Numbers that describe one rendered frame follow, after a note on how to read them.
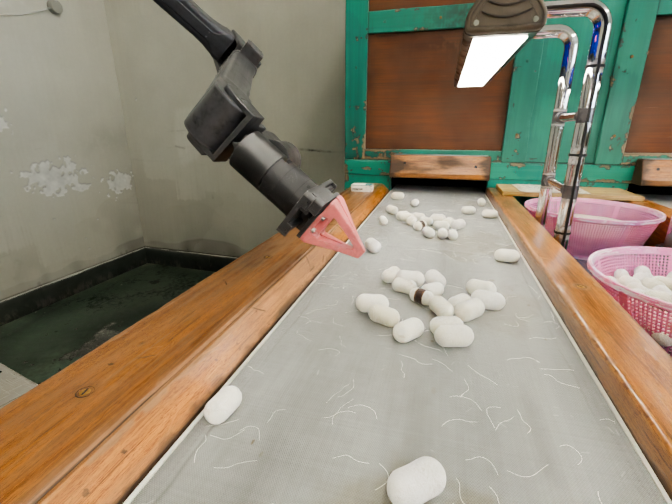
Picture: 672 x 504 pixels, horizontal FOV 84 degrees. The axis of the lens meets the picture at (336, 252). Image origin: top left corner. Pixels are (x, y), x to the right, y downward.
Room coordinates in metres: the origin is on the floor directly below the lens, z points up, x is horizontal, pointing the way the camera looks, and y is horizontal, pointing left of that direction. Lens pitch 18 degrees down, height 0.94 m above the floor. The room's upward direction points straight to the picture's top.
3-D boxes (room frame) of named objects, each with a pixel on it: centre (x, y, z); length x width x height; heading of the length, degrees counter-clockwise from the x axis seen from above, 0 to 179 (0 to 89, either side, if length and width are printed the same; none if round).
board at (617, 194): (1.05, -0.63, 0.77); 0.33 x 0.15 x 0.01; 75
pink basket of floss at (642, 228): (0.84, -0.58, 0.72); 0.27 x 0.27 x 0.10
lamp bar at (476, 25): (0.75, -0.26, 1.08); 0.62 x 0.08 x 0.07; 165
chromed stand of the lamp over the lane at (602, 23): (0.72, -0.34, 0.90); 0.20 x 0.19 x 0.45; 165
